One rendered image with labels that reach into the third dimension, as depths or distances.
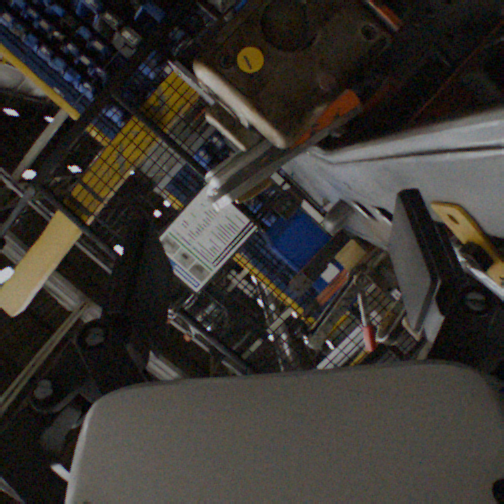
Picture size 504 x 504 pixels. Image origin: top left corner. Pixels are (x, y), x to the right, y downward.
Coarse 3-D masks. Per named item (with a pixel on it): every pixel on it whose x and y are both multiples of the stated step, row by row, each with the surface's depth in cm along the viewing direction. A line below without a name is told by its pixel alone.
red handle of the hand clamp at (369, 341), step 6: (354, 276) 72; (360, 294) 72; (360, 300) 72; (366, 300) 72; (360, 306) 73; (366, 306) 72; (366, 312) 72; (366, 318) 73; (366, 324) 73; (372, 324) 73; (366, 330) 73; (372, 330) 73; (366, 336) 73; (372, 336) 73; (366, 342) 74; (372, 342) 73; (366, 348) 74; (372, 348) 74
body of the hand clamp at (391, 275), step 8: (376, 248) 72; (368, 256) 73; (376, 256) 70; (384, 256) 68; (360, 264) 73; (368, 264) 70; (376, 264) 69; (384, 264) 69; (392, 264) 69; (368, 272) 69; (376, 272) 69; (384, 272) 69; (392, 272) 69; (376, 280) 69; (384, 280) 69; (392, 280) 69; (384, 288) 69; (392, 288) 70
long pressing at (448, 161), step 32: (416, 128) 19; (448, 128) 16; (480, 128) 14; (320, 160) 44; (352, 160) 34; (384, 160) 26; (416, 160) 21; (448, 160) 18; (480, 160) 15; (320, 192) 69; (352, 192) 45; (384, 192) 33; (448, 192) 21; (480, 192) 18; (352, 224) 71; (384, 224) 46; (480, 224) 21
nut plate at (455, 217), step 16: (432, 208) 25; (448, 208) 22; (448, 224) 25; (464, 224) 22; (464, 240) 24; (480, 240) 22; (464, 256) 24; (480, 256) 23; (496, 256) 22; (496, 272) 24
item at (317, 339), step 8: (352, 272) 73; (352, 280) 73; (344, 288) 73; (352, 288) 70; (336, 296) 74; (344, 296) 71; (352, 296) 71; (336, 304) 71; (344, 304) 71; (328, 312) 74; (336, 312) 71; (344, 312) 71; (320, 320) 74; (328, 320) 72; (336, 320) 72; (296, 328) 74; (304, 328) 72; (312, 328) 75; (320, 328) 72; (328, 328) 72; (312, 336) 72; (320, 336) 72; (312, 344) 72; (320, 344) 72
